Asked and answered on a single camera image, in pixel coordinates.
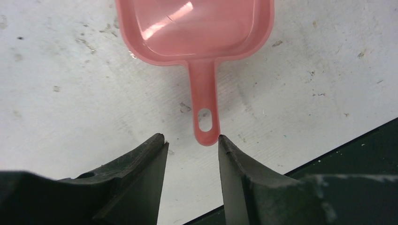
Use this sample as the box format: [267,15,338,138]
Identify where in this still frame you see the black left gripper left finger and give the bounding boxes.
[0,133,169,225]

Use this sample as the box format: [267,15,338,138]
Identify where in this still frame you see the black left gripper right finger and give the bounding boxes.
[218,135,398,225]

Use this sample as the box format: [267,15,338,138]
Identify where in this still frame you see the pink plastic dustpan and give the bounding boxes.
[115,0,275,146]

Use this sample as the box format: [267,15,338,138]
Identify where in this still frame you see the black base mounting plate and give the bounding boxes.
[191,120,398,225]

